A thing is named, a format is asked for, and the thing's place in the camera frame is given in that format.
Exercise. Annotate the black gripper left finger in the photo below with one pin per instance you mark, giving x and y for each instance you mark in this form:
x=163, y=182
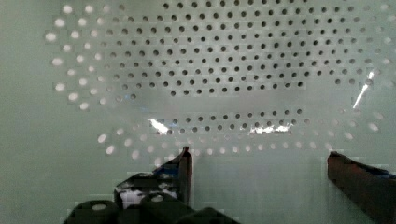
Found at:
x=159, y=197

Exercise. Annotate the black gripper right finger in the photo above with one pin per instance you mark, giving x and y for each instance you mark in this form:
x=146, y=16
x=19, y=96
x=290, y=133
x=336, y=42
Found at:
x=372, y=189

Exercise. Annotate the green oval plastic strainer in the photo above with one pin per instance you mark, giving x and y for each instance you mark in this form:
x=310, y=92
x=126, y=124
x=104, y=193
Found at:
x=260, y=91

